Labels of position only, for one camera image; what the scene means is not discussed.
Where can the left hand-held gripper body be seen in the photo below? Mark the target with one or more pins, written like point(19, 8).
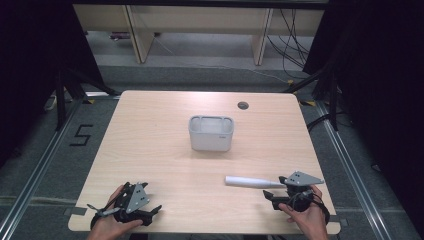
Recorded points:
point(135, 200)

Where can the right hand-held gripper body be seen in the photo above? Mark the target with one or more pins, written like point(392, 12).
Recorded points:
point(301, 180)

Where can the white cylindrical tube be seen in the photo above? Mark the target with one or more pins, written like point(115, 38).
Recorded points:
point(246, 181)

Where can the grey plastic holder box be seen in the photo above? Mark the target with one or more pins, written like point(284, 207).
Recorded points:
point(211, 138)

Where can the person's left hand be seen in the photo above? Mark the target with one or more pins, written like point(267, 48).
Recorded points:
point(106, 226)

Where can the person's right hand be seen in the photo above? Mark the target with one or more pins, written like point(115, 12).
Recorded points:
point(313, 221)

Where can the black metal stand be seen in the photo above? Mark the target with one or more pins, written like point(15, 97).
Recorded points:
point(333, 100)
point(60, 100)

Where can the black curtain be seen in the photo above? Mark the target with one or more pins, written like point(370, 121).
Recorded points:
point(30, 66)
point(383, 83)

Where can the metal floor rail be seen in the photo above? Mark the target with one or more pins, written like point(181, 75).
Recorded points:
point(36, 176)
point(353, 173)

